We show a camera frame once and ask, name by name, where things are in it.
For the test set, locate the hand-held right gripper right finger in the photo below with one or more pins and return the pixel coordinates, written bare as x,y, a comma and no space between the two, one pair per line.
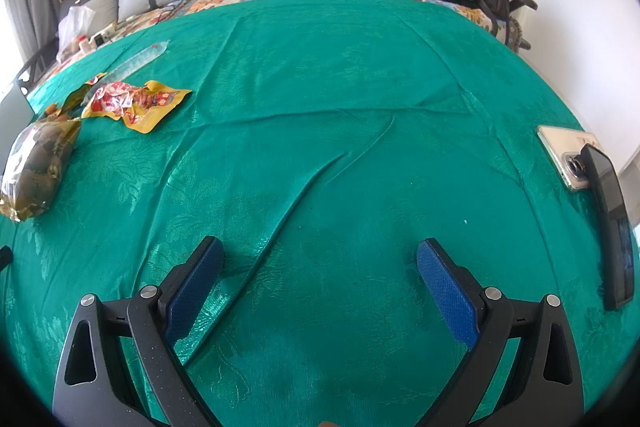
445,292

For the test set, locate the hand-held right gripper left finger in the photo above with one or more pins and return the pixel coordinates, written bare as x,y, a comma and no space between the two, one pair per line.
195,287

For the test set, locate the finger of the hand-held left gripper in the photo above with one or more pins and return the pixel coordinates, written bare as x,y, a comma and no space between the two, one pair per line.
4,259

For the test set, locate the clear packet of brown snacks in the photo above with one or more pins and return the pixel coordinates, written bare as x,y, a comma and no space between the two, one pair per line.
37,167

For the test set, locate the yellow snack packet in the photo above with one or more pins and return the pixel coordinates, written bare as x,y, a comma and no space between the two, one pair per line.
150,104

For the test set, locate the grey flat panel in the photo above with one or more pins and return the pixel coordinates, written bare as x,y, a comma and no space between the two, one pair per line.
12,127

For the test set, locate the black phone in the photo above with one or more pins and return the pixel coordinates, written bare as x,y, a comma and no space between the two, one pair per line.
612,227

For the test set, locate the phone in clear case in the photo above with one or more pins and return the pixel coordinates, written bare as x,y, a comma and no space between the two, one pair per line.
562,152

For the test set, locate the green snack packet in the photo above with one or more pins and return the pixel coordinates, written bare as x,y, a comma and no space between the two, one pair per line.
82,92

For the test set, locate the green patterned bedspread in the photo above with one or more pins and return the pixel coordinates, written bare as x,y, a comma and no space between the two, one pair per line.
320,107

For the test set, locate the small red-capped bottle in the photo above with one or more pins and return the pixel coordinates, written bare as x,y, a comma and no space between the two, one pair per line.
82,44

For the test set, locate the clear long tube packet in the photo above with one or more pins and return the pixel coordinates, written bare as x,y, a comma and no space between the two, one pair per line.
135,61

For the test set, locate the white power strip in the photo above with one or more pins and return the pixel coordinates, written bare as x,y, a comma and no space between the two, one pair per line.
104,34

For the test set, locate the white plastic bag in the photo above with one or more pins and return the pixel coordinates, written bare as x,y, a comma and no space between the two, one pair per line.
75,19

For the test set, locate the dark chair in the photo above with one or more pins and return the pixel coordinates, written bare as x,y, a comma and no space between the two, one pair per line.
520,2

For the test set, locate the black chair frame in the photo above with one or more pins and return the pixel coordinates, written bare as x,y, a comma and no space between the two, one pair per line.
32,72

